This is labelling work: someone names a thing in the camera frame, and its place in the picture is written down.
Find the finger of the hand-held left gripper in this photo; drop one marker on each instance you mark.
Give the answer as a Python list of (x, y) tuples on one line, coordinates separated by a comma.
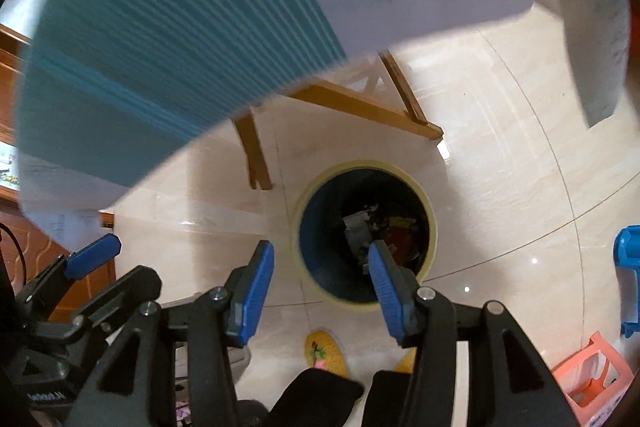
[(92, 254), (130, 287)]

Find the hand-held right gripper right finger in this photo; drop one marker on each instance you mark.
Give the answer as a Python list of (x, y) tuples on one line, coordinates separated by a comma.
[(387, 292)]

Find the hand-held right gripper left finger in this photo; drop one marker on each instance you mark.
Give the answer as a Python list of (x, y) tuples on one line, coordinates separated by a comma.
[(252, 297)]

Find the silver foil wrapper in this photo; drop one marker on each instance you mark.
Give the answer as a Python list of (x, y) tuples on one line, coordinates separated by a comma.
[(357, 227)]

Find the round dark bin yellow rim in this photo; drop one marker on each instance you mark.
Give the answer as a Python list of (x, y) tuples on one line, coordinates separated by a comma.
[(320, 227)]

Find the yellow slipper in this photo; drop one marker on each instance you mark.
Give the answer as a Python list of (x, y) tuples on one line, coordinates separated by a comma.
[(325, 352), (407, 362)]

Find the person's right foot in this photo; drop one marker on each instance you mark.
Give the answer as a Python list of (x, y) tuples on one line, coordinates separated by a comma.
[(385, 399)]

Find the person's foot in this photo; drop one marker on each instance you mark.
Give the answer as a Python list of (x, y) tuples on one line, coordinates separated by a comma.
[(385, 399), (315, 399)]

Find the person's left foot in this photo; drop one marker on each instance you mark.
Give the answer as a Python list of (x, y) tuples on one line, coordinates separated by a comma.
[(315, 399)]

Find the brown wooden door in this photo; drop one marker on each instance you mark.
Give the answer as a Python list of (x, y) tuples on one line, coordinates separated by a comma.
[(10, 77)]

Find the pink plastic stool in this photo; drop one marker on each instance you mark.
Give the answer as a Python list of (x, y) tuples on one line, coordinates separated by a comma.
[(575, 372)]

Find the blue plastic stool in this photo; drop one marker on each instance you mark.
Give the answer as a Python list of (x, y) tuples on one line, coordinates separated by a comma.
[(627, 257)]

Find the leaf printed teal tablecloth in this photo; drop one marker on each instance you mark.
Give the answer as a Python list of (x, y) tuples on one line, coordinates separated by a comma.
[(200, 32)]

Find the colourful wall poster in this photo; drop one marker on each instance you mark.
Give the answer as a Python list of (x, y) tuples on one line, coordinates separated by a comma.
[(6, 167)]

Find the wooden table frame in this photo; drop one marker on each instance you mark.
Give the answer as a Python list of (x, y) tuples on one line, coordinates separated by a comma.
[(350, 99)]

